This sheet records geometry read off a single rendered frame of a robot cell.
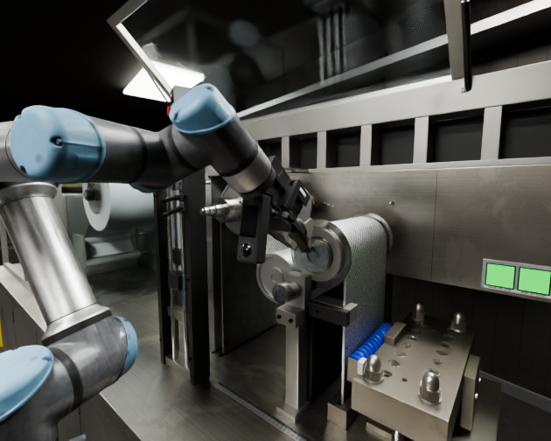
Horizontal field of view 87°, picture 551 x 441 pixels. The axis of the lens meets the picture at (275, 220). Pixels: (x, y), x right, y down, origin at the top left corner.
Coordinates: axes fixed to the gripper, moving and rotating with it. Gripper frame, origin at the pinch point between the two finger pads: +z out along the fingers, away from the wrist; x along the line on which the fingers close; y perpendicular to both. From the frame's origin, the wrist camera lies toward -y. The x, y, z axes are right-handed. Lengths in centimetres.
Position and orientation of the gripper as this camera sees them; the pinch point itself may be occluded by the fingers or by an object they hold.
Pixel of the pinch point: (301, 250)
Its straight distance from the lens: 60.7
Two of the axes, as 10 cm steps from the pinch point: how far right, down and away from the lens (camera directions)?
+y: 4.1, -8.2, 4.1
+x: -7.7, -0.7, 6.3
